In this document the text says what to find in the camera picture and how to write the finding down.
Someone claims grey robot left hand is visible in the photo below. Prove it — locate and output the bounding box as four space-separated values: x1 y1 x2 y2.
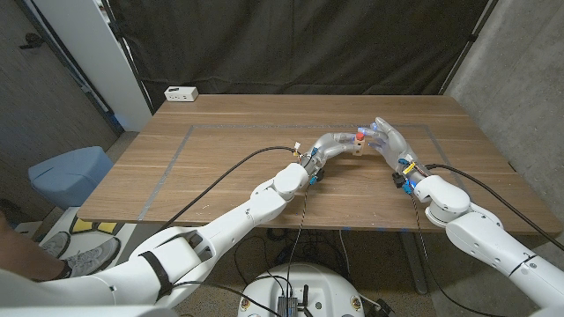
299 132 365 176

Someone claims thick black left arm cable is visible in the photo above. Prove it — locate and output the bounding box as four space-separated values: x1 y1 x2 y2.
158 146 300 232

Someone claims bare person leg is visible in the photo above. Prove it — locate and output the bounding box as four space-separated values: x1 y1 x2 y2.
0 210 71 283

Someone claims black backdrop curtain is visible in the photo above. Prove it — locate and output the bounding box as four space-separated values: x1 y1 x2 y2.
108 0 499 110

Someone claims white floor cable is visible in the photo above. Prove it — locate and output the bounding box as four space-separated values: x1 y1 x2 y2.
338 229 352 279

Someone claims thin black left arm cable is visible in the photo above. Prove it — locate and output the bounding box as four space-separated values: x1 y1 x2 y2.
171 183 313 317

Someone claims grey table leg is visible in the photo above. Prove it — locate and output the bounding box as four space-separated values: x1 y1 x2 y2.
398 232 429 295

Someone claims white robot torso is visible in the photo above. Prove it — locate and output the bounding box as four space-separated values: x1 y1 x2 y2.
237 262 366 317

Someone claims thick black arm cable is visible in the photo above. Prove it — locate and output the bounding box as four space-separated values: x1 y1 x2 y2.
158 146 300 232
425 163 564 253

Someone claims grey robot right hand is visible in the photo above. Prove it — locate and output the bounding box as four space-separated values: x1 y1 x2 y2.
357 116 431 185

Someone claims grey box on torso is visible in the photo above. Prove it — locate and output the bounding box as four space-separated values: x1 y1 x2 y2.
276 295 300 317

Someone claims black door handle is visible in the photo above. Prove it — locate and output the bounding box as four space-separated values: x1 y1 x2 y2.
18 33 45 50

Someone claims black floor cable bundle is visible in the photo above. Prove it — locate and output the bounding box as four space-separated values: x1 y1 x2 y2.
233 227 352 287

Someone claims grey sneaker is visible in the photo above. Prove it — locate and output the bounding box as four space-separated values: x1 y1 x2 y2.
37 231 72 261
63 236 122 279

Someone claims person's leg and shoe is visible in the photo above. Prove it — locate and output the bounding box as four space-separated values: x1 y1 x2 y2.
12 206 165 283

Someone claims black backdrop stand pole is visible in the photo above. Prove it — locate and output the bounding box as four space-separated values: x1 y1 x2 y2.
100 0 155 116
438 0 501 96

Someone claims white power strip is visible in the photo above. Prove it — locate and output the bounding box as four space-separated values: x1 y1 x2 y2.
163 85 199 103

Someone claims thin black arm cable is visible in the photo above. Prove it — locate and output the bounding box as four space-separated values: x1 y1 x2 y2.
409 193 508 317
171 183 313 317

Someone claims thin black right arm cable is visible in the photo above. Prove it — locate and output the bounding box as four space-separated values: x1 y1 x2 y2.
409 193 508 317

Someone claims light blue stool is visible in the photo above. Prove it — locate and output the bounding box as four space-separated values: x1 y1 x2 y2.
28 145 115 210

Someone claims large wooden board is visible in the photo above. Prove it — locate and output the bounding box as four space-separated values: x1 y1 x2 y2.
136 123 493 232

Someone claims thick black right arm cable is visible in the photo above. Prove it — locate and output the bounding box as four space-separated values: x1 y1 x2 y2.
425 163 564 253

